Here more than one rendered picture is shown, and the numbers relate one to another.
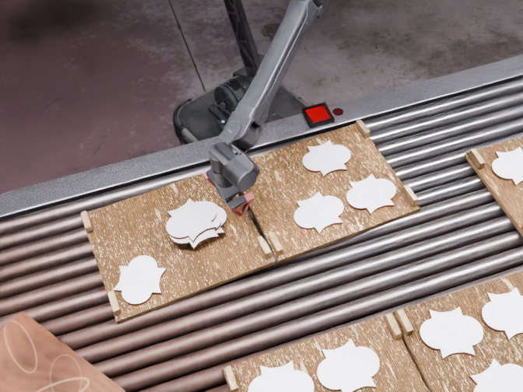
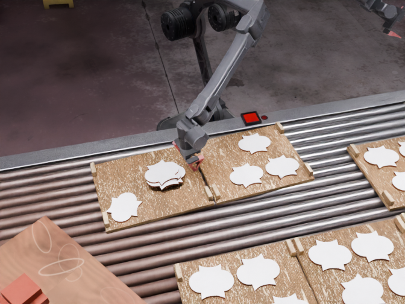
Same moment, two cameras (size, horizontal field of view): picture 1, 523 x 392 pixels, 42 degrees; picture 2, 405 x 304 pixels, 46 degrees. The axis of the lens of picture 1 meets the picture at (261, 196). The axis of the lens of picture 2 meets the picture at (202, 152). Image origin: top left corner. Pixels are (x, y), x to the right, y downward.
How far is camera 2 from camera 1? 0.24 m
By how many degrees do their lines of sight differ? 8
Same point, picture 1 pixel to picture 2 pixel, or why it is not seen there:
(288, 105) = not seen: hidden behind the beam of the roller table
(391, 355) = (287, 266)
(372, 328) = (276, 248)
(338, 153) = (263, 141)
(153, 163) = (140, 139)
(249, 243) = (198, 190)
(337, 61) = (269, 103)
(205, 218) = (170, 172)
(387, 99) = (297, 113)
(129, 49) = (132, 87)
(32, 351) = (49, 239)
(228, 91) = not seen: hidden behind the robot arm
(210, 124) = not seen: hidden behind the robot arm
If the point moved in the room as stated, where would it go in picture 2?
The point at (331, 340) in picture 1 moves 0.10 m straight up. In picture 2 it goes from (248, 254) to (250, 236)
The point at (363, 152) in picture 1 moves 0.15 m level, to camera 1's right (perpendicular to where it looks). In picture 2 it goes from (279, 142) to (314, 142)
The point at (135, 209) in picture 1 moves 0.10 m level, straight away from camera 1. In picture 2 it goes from (125, 164) to (122, 149)
